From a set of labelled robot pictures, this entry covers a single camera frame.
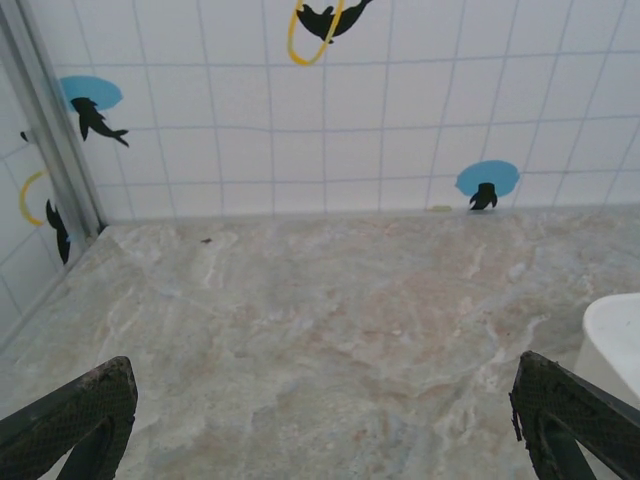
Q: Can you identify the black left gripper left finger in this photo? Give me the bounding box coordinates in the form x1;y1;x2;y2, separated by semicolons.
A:
0;355;139;480

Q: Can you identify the metal corner post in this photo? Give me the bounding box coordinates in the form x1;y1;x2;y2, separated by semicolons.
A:
0;0;109;245

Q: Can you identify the white plastic bin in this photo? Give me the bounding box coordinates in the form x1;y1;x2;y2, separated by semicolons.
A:
572;293;640;407

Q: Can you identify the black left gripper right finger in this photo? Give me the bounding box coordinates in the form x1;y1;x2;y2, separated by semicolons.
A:
508;350;640;480

